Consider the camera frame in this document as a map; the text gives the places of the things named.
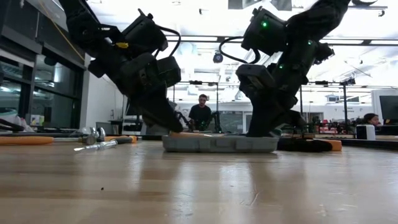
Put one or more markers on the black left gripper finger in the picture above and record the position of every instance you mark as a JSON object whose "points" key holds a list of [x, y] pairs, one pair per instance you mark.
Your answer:
{"points": [[169, 115], [152, 116]]}

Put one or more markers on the grey plastic tool case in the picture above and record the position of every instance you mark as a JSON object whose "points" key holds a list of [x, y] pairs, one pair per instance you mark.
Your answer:
{"points": [[217, 143]]}

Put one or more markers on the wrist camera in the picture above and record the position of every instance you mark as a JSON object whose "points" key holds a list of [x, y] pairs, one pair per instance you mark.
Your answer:
{"points": [[169, 71], [255, 76]]}

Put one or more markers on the ceiling light strip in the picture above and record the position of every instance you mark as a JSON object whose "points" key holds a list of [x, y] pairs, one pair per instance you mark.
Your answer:
{"points": [[382, 41], [192, 39]]}

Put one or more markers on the person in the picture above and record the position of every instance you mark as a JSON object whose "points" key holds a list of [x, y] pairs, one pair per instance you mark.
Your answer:
{"points": [[18, 123], [200, 113], [371, 119]]}

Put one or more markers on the black computer monitor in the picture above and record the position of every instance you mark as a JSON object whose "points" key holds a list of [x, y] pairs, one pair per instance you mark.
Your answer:
{"points": [[129, 110], [388, 107]]}

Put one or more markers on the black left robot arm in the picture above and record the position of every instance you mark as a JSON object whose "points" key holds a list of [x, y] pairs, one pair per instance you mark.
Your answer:
{"points": [[81, 21]]}

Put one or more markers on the cluttered background workbench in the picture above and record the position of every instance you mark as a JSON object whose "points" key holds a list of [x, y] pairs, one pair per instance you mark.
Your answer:
{"points": [[326, 127]]}

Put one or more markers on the black background robot arm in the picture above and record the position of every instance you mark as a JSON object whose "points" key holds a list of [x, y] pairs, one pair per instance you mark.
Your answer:
{"points": [[216, 121]]}

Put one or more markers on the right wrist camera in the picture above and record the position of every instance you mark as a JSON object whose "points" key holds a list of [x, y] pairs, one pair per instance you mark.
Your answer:
{"points": [[255, 76]]}

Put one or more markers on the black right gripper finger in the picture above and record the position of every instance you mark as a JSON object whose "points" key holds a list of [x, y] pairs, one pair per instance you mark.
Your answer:
{"points": [[264, 121], [293, 119]]}

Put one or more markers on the small white carton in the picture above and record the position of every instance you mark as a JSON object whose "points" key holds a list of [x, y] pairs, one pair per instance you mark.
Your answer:
{"points": [[37, 120]]}

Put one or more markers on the slim silver screwdriver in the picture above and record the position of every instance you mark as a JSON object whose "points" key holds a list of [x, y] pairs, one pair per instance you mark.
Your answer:
{"points": [[99, 145]]}

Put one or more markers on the black ceiling dome camera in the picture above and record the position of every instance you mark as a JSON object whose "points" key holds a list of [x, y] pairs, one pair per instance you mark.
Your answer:
{"points": [[217, 57]]}

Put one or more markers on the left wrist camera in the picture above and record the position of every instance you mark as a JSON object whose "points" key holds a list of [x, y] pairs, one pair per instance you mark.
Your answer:
{"points": [[169, 71]]}

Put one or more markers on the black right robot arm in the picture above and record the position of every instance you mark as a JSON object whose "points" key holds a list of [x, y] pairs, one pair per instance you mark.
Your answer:
{"points": [[311, 18]]}

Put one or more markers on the black metal rig frame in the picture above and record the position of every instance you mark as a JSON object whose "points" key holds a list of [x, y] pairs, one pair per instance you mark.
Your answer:
{"points": [[373, 143]]}

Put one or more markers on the white box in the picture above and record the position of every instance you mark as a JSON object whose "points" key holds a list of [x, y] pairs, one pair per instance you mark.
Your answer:
{"points": [[365, 132]]}

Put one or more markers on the black background desk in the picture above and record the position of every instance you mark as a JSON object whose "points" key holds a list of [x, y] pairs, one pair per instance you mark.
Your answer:
{"points": [[130, 127]]}

